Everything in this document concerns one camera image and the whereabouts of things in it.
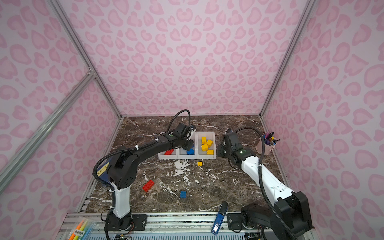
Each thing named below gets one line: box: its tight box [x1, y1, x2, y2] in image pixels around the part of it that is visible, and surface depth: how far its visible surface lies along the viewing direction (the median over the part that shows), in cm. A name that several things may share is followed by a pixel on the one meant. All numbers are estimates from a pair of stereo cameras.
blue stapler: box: [211, 200, 229, 236], surface depth 73 cm
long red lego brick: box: [142, 179, 155, 193], surface depth 86 cm
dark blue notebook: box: [96, 156, 112, 183], surface depth 92 cm
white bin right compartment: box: [196, 131, 216, 160], surface depth 97 cm
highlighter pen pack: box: [68, 216, 97, 240], surface depth 73 cm
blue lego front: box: [180, 191, 187, 199], surface depth 83 cm
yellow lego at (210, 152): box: [206, 149, 215, 155], surface depth 97 cm
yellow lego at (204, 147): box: [201, 144, 209, 152], surface depth 100 cm
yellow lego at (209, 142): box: [206, 139, 213, 148], surface depth 103 cm
